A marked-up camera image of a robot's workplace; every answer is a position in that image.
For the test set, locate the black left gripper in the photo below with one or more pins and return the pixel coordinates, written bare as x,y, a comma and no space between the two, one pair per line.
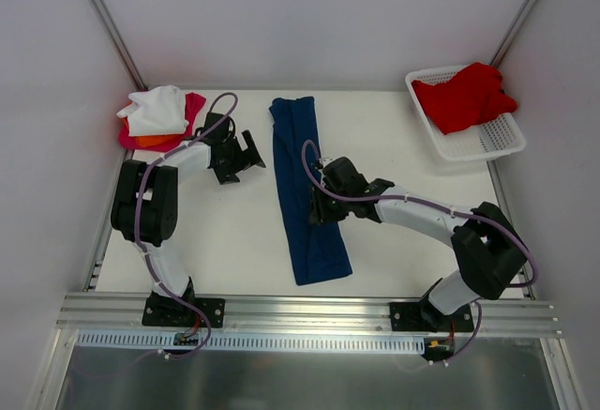
239,158

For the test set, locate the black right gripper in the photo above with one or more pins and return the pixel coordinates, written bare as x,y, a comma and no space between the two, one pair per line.
322,204

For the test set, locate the blue cartoon print t-shirt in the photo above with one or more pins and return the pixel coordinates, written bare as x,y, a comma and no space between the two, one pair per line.
318,252

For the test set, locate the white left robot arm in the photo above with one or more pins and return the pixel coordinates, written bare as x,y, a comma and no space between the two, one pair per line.
145,204

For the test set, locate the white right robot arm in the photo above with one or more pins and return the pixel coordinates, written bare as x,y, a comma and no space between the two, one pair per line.
488,251

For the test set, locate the pink folded t-shirt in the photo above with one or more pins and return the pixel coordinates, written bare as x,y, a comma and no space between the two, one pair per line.
194,105

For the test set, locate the orange folded t-shirt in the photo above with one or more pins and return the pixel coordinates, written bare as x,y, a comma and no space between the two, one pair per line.
146,142

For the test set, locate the red t-shirt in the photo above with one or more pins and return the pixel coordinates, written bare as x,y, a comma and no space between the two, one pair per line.
473,96

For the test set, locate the white perforated plastic basket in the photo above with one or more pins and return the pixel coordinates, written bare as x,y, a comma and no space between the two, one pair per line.
498,138

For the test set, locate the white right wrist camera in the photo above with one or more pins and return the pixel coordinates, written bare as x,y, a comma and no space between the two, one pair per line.
322,162

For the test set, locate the left aluminium frame post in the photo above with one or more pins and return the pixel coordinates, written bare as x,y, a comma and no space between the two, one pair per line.
119,45

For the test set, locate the aluminium frame post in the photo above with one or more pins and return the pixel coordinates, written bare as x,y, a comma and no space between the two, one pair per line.
119,45
513,31

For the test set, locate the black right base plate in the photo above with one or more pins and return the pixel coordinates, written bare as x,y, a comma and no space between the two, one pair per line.
412,316

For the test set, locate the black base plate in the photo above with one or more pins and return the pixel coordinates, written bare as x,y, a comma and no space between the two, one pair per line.
412,316
162,311

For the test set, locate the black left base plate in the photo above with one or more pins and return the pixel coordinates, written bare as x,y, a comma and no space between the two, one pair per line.
162,311

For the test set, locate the white slotted cable duct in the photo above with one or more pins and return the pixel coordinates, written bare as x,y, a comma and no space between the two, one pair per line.
131,339

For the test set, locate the aluminium mounting rail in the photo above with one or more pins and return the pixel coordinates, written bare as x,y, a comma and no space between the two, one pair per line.
504,318

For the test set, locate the right aluminium frame post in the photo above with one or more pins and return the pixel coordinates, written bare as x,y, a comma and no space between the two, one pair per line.
513,31

